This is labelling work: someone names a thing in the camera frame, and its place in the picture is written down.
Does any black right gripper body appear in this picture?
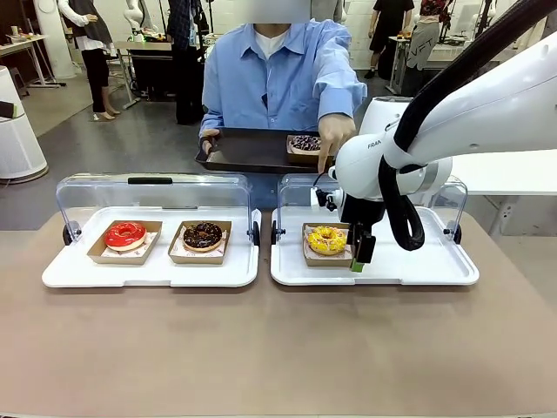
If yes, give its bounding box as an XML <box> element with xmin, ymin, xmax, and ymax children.
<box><xmin>339</xmin><ymin>193</ymin><xmax>386</xmax><ymax>236</ymax></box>

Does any cardboard box of yellow donut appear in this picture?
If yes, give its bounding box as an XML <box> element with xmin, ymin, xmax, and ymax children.
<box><xmin>302</xmin><ymin>222</ymin><xmax>360</xmax><ymax>267</ymax></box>

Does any cardboard box of purple donut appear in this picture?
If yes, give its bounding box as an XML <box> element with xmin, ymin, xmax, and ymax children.
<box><xmin>285</xmin><ymin>134</ymin><xmax>336</xmax><ymax>165</ymax></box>

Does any dark purple sprinkled donut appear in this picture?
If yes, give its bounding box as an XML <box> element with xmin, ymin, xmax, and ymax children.
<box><xmin>289</xmin><ymin>134</ymin><xmax>324</xmax><ymax>153</ymax></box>

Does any dark brown serving tray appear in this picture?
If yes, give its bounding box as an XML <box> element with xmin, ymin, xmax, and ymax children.
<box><xmin>194</xmin><ymin>127</ymin><xmax>339</xmax><ymax>174</ymax></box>

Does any person's right forearm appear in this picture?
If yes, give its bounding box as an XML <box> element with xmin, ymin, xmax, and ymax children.
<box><xmin>198</xmin><ymin>93</ymin><xmax>230</xmax><ymax>134</ymax></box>

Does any person's left forearm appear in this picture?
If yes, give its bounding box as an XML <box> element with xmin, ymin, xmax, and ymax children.
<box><xmin>317</xmin><ymin>82</ymin><xmax>369</xmax><ymax>127</ymax></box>

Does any yellow sprinkled donut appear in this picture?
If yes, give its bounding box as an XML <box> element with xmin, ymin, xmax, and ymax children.
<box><xmin>306</xmin><ymin>225</ymin><xmax>349</xmax><ymax>257</ymax></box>

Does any person in blue shirt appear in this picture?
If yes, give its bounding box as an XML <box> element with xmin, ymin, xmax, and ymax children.
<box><xmin>198</xmin><ymin>21</ymin><xmax>369</xmax><ymax>175</ymax></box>

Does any cardboard box of chocolate donut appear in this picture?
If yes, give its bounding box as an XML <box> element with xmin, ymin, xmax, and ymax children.
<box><xmin>167</xmin><ymin>219</ymin><xmax>233</xmax><ymax>266</ymax></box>

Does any chocolate glazed donut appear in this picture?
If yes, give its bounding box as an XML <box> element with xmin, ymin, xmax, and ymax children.
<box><xmin>182</xmin><ymin>221</ymin><xmax>224</xmax><ymax>253</ymax></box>

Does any cardboard box of red donut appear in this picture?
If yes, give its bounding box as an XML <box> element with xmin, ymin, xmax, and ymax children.
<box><xmin>86</xmin><ymin>219</ymin><xmax>164</xmax><ymax>266</ymax></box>

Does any red glazed donut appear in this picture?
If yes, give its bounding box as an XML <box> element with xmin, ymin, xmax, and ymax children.
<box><xmin>104</xmin><ymin>221</ymin><xmax>147</xmax><ymax>253</ymax></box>

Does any person's left hand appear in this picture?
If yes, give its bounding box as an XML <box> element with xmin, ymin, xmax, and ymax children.
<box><xmin>316</xmin><ymin>115</ymin><xmax>358</xmax><ymax>175</ymax></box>

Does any person's right hand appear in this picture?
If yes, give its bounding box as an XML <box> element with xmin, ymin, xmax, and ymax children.
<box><xmin>198</xmin><ymin>128</ymin><xmax>221</xmax><ymax>156</ymax></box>

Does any white display tray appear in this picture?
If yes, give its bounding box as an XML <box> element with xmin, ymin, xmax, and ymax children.
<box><xmin>42</xmin><ymin>206</ymin><xmax>261</xmax><ymax>289</ymax></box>
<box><xmin>270</xmin><ymin>207</ymin><xmax>480</xmax><ymax>287</ymax></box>

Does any clear plastic display lid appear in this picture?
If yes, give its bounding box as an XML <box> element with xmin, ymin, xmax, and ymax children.
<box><xmin>55</xmin><ymin>172</ymin><xmax>261</xmax><ymax>247</ymax></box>
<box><xmin>272</xmin><ymin>173</ymin><xmax>469</xmax><ymax>245</ymax></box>

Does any white side table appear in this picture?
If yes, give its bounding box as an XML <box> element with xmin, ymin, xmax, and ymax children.
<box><xmin>447</xmin><ymin>150</ymin><xmax>557</xmax><ymax>239</ymax></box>

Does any bystander in black shirt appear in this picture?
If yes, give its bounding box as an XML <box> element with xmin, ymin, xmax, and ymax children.
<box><xmin>364</xmin><ymin>0</ymin><xmax>414</xmax><ymax>79</ymax></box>

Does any bystander in dark clothes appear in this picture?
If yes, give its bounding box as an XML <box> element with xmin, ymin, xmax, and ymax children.
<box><xmin>167</xmin><ymin>0</ymin><xmax>210</xmax><ymax>125</ymax></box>

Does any white air purifier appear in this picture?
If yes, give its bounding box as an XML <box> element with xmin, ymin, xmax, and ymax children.
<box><xmin>0</xmin><ymin>64</ymin><xmax>49</xmax><ymax>179</ymax></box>

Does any light wooden background table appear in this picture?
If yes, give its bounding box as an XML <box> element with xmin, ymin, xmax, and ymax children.
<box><xmin>0</xmin><ymin>33</ymin><xmax>62</xmax><ymax>88</ymax></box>

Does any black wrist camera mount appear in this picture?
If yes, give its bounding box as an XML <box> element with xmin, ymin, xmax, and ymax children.
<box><xmin>311</xmin><ymin>185</ymin><xmax>341</xmax><ymax>213</ymax></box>

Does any black robot arm cable hose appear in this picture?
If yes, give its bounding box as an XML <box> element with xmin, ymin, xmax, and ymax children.
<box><xmin>377</xmin><ymin>0</ymin><xmax>557</xmax><ymax>253</ymax></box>

